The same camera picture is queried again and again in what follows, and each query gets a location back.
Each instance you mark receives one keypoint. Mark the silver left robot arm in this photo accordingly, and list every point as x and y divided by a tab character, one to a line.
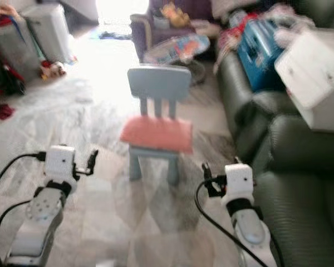
42	214

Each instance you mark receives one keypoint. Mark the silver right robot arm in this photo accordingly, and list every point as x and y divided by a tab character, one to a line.
250	231

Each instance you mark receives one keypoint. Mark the dark green leather sofa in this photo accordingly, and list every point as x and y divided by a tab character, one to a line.
245	105

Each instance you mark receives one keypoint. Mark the pink seat cushion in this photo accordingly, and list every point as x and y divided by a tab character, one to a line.
158	133

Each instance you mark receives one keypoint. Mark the red and white plush toy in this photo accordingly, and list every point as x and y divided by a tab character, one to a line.
53	69

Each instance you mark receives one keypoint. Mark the red crumpled cloth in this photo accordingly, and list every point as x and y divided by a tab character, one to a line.
1	112

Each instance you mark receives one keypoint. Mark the light blue child's chair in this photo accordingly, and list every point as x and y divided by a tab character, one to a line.
158	83

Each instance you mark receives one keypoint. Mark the black stroller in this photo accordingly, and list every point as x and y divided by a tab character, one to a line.
3	75

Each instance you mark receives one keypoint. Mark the dark door mat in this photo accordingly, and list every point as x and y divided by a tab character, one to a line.
116	35

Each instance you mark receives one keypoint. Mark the colourful baby bouncer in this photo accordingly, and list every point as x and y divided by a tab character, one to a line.
181	47

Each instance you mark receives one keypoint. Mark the blue printed storage box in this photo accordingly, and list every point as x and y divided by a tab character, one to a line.
259	55

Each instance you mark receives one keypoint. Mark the grey mesh basket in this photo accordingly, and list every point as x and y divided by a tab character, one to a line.
14	53

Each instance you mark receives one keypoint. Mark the pile of colourful clothes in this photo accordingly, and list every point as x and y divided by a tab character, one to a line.
231	36

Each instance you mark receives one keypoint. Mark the white box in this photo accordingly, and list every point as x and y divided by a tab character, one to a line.
314	72

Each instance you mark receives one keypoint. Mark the yellow plush toy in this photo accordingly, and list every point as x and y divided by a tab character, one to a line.
174	15

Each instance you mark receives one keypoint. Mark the purple armchair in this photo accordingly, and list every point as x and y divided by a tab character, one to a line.
195	8

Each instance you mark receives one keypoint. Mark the stack of white cushions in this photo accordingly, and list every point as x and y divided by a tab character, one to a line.
231	6

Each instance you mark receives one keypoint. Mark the pink plush toys heap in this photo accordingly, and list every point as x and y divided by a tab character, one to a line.
0	15

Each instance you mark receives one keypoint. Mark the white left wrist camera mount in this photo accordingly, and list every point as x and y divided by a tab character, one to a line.
62	161

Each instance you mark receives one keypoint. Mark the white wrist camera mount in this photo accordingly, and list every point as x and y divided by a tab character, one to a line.
239	181
62	161

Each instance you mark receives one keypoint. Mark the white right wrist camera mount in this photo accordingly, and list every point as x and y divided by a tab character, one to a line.
239	181

